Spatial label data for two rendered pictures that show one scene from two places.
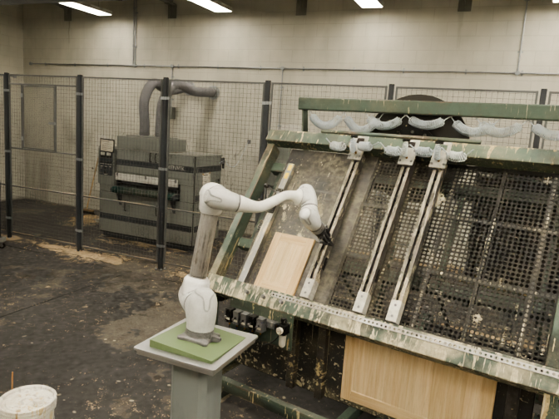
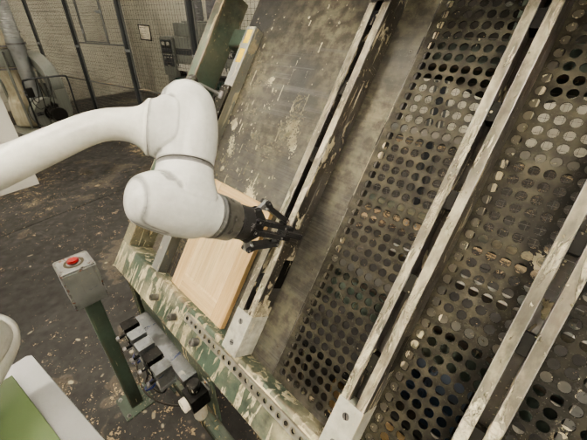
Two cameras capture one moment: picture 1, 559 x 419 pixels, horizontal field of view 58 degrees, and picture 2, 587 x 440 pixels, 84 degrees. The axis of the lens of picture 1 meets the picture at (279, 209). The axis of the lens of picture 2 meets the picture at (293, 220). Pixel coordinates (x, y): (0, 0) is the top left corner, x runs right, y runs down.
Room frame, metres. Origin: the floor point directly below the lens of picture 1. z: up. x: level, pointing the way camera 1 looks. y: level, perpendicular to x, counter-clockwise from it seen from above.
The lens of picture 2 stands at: (2.48, -0.48, 1.71)
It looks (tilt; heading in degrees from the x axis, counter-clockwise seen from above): 32 degrees down; 12
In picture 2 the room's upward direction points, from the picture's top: straight up
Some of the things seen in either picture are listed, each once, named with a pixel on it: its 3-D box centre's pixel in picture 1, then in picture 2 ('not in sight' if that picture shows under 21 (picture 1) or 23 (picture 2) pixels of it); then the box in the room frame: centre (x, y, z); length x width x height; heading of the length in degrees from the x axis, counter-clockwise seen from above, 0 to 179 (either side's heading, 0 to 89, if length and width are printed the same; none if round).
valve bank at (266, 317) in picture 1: (253, 326); (159, 365); (3.07, 0.11, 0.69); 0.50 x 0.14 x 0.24; 57
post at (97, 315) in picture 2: not in sight; (115, 356); (3.25, 0.52, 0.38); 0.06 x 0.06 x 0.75; 57
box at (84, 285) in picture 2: not in sight; (81, 280); (3.25, 0.52, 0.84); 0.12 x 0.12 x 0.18; 57
